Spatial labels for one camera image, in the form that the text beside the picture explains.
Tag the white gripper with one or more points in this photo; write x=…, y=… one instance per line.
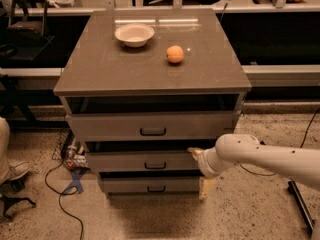
x=204, y=162

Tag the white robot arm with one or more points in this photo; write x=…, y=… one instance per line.
x=299, y=164

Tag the grey top drawer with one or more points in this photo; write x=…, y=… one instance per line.
x=152, y=126

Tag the grey drawer cabinet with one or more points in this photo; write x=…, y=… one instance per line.
x=104, y=76

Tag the black stand leg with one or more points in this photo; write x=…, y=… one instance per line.
x=294, y=191

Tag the orange fruit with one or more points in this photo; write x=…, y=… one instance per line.
x=175, y=54

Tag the white bowl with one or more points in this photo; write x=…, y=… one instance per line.
x=134, y=35

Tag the grey sneaker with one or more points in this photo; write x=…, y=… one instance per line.
x=15, y=171

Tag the black chair base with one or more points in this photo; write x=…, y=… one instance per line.
x=7, y=202

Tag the person leg beige trousers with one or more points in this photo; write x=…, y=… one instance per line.
x=4, y=141

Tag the black chair background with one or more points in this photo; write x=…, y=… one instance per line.
x=27, y=37

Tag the wire basket with items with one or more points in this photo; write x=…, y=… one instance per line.
x=69, y=152

